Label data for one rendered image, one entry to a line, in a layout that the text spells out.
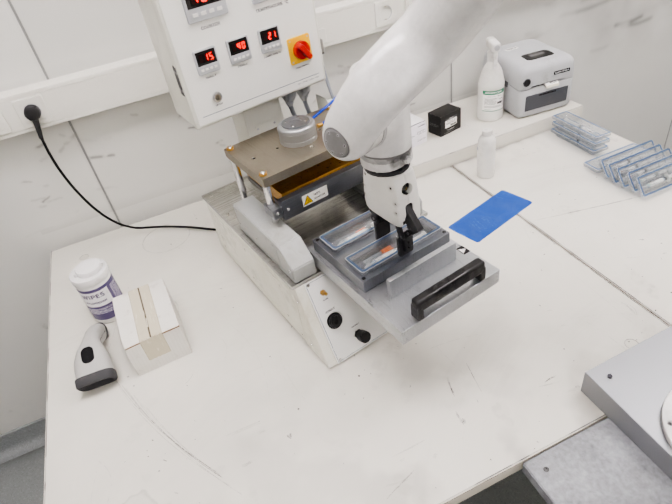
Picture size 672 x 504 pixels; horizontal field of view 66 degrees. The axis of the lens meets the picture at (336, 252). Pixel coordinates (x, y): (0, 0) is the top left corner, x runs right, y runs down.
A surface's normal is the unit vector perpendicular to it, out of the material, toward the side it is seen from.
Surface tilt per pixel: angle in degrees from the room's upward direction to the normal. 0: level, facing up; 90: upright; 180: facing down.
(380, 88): 64
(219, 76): 90
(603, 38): 90
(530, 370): 0
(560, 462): 0
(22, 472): 0
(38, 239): 90
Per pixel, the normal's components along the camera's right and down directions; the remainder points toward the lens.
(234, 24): 0.56, 0.46
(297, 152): -0.14, -0.77
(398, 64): -0.15, 0.07
